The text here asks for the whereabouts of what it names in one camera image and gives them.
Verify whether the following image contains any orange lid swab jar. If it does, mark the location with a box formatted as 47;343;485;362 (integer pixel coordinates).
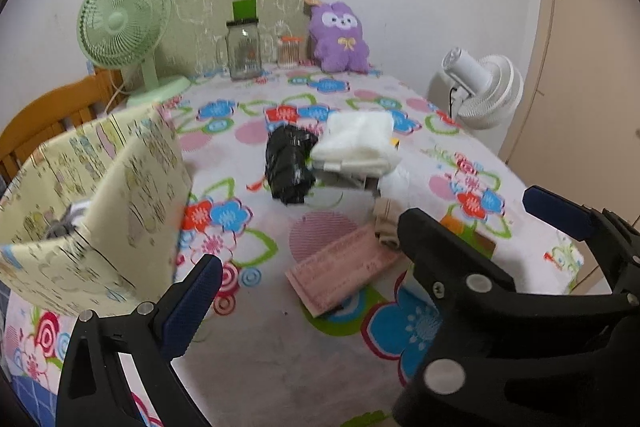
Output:
277;36;305;68

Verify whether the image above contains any blue bed sheet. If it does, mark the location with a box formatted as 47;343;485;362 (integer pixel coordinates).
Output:
0;279;58;427

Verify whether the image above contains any green desk fan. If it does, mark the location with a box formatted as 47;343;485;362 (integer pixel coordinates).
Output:
76;0;192;108

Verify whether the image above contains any glass jar with handle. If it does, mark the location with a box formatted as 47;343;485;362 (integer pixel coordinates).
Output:
216;21;263;81

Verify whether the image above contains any wooden bed headboard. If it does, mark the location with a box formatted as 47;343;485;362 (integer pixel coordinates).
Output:
0;69;127;182

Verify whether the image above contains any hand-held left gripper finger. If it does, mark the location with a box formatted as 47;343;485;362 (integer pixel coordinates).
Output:
56;254;223;427

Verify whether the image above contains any beige fabric item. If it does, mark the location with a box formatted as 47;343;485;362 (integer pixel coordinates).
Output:
372;198;402;252

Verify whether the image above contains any white desk fan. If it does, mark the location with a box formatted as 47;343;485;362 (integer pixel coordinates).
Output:
440;48;525;131

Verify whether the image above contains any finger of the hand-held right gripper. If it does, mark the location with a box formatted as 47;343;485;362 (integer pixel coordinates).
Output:
522;185;640;303
394;206;640;427

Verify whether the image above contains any green plastic cup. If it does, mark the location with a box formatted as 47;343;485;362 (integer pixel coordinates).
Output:
232;0;258;24

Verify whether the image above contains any white folded towel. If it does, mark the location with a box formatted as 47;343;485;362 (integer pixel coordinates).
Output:
311;112;402;175

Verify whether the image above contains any pink face mask pack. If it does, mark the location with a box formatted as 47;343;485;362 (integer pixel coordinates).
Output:
285;222;408;319

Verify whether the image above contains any white cloth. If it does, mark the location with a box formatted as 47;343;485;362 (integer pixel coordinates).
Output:
377;167;412;208

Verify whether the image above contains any beige door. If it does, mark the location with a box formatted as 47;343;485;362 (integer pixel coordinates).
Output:
500;0;640;298

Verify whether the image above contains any green patterned wall sheet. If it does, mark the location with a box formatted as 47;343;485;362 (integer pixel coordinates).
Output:
167;0;315;75

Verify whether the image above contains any black plastic wrapped bundle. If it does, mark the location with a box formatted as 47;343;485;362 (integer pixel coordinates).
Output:
265;123;318;206

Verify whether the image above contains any purple plush toy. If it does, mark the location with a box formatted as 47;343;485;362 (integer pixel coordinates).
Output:
305;0;372;74

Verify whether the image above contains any floral tablecloth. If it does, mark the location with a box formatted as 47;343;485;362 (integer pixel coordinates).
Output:
0;63;586;427

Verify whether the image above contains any yellow patterned fabric storage box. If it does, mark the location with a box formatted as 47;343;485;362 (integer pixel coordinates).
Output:
0;103;194;319

